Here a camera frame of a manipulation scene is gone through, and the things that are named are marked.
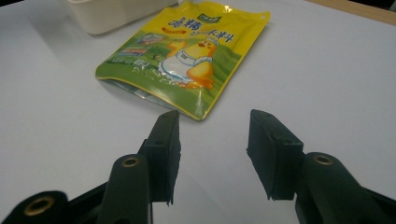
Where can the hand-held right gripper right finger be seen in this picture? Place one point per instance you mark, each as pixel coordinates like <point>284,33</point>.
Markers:
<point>274,155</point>

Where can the white plastic divided bin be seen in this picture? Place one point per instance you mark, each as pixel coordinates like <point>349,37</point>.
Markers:
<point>115,15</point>

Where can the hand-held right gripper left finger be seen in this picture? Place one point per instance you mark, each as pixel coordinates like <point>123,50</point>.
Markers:
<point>163,155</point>

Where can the yellow green spouted pouch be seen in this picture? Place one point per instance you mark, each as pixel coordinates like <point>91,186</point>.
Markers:
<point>186,59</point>

